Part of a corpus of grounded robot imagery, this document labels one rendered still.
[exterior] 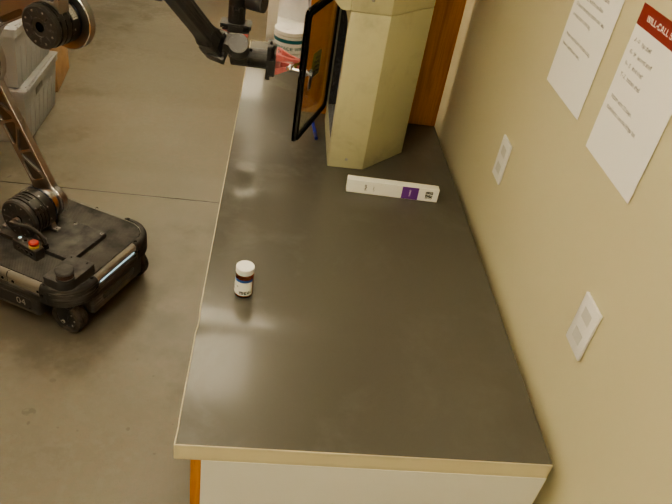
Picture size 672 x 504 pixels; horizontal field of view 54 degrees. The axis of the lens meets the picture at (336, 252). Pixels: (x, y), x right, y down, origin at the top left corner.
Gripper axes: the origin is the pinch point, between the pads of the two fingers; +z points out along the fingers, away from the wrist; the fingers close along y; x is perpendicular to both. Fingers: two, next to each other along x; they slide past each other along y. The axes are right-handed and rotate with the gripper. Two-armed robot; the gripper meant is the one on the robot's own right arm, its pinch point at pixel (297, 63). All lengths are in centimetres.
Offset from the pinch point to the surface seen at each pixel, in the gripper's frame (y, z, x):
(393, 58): 8.8, 26.4, -9.4
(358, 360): -26, 18, -94
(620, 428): -7, 57, -122
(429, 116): -22, 49, 25
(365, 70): 5.6, 18.7, -12.9
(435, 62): -3, 46, 25
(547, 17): 33, 56, -36
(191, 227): -120, -41, 78
